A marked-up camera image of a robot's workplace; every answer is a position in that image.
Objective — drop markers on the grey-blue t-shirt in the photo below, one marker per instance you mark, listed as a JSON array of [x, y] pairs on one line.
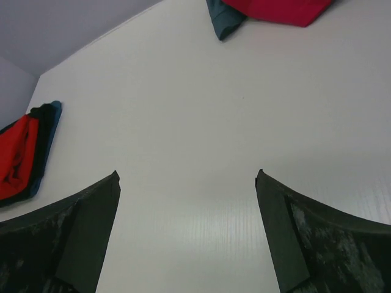
[[224, 18]]

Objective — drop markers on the folded black t-shirt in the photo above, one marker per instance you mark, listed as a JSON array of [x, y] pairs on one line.
[[45, 115]]

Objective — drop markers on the crimson pink t-shirt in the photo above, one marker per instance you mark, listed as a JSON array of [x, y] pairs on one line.
[[299, 13]]

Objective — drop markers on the folded red t-shirt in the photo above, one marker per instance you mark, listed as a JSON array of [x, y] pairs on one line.
[[17, 155]]

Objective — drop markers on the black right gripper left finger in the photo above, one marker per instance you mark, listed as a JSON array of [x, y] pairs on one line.
[[60, 247]]

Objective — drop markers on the folded teal t-shirt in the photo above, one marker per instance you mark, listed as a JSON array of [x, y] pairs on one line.
[[57, 106]]

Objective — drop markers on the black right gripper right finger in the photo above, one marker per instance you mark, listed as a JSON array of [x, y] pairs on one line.
[[317, 248]]

